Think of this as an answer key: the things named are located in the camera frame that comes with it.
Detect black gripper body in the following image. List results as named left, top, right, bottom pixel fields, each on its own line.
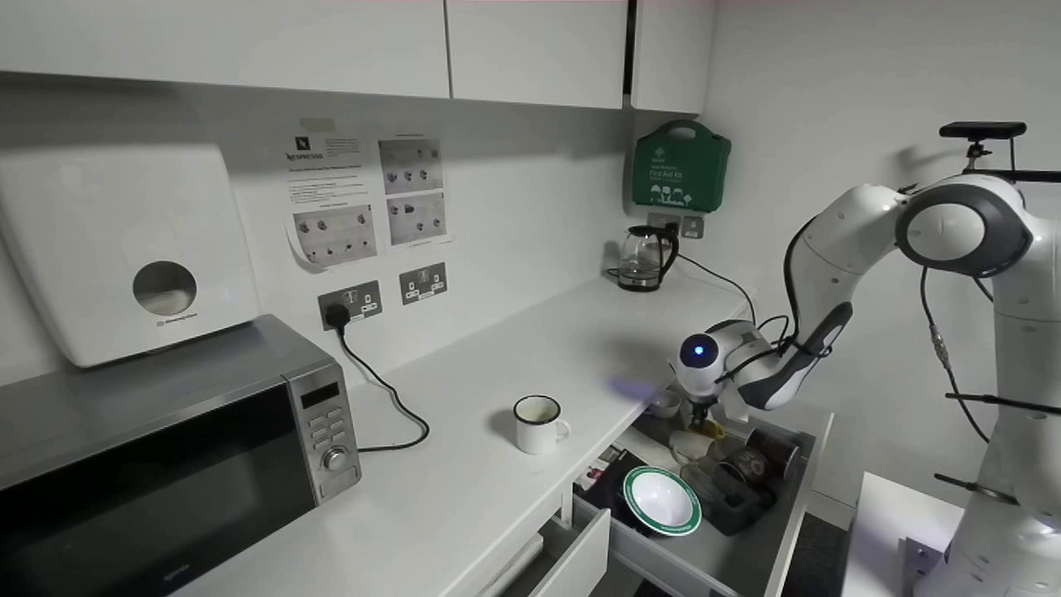
left=684, top=392, right=726, bottom=425

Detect white mug blue rim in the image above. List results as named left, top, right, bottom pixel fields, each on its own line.
left=511, top=392, right=566, bottom=459

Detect black box brown label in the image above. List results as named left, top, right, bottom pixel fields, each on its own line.
left=724, top=442, right=783, bottom=490

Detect green rimmed white plate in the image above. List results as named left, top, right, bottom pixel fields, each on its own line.
left=619, top=464, right=705, bottom=543

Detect glass electric kettle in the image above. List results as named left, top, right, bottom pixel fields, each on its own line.
left=611, top=218, right=684, bottom=295

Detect white robot stand table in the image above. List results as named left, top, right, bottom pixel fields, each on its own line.
left=839, top=470, right=972, bottom=597

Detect white kitchen counter unit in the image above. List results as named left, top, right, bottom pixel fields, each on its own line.
left=168, top=262, right=775, bottom=597

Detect green first aid kit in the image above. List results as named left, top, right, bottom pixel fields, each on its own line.
left=624, top=115, right=736, bottom=217

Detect small picture notice sheet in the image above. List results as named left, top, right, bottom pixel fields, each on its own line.
left=386, top=189, right=452, bottom=250
left=377, top=133, right=449, bottom=199

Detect tall white instruction notice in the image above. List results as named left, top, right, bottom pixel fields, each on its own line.
left=283, top=131, right=383, bottom=275

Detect silver microwave oven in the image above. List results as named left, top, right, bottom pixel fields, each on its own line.
left=0, top=312, right=364, bottom=597

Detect white paper towel dispenser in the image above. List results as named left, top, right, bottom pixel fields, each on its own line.
left=0, top=142, right=262, bottom=373

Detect double wall socket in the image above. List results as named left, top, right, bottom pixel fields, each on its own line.
left=314, top=280, right=387, bottom=331
left=397, top=259, right=452, bottom=310

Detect black microwave power cable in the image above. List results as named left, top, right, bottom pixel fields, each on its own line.
left=323, top=300, right=433, bottom=459

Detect black camera on mount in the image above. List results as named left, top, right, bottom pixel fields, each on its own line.
left=940, top=115, right=1031, bottom=177

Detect white wall cabinets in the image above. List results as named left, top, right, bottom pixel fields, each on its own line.
left=0, top=0, right=717, bottom=115

